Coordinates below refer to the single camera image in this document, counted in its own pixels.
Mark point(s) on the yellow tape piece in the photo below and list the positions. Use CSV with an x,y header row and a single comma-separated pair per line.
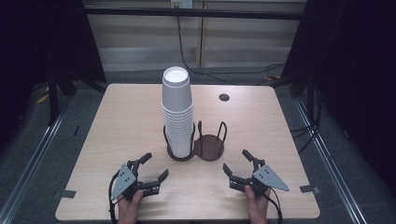
x,y
42,99

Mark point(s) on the small black tape piece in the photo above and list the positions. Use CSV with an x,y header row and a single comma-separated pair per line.
x,y
76,130

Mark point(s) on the person's left hand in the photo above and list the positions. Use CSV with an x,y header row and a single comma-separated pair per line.
x,y
128,211

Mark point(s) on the metal floor rail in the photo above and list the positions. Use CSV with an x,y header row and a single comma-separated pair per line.
x,y
32,168
333,168

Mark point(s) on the grey tape strip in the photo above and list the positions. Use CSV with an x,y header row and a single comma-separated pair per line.
x,y
64,194
309,189

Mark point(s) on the white power outlet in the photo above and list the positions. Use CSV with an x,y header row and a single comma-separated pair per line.
x,y
182,3

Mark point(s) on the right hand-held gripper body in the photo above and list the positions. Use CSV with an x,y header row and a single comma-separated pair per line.
x,y
267,179

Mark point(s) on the stack of white cups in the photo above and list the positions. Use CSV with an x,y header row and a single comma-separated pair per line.
x,y
179,137

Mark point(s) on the black curtain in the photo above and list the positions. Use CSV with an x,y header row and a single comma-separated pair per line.
x,y
351,62
40,40

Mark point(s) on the black stand leg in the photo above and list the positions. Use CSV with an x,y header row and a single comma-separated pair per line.
x,y
53,99

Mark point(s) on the dark brown double cup holder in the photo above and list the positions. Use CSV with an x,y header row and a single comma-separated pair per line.
x,y
210,147

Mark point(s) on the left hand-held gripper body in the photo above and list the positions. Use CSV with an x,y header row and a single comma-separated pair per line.
x,y
124,182

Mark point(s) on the person's right hand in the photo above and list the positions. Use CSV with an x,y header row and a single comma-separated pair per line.
x,y
258,208

